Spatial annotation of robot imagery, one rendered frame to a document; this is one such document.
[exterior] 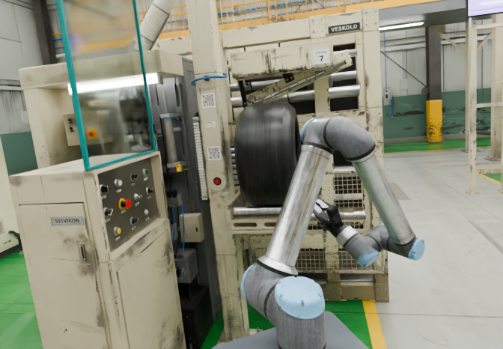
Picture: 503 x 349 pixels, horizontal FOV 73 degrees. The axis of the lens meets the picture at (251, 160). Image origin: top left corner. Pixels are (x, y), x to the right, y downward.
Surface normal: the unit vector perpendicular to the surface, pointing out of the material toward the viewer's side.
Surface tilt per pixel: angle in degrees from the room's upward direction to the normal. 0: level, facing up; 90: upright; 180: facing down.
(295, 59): 90
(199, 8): 90
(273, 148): 76
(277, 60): 90
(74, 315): 90
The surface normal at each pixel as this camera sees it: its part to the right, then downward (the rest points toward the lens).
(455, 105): -0.19, 0.16
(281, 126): 0.05, -0.43
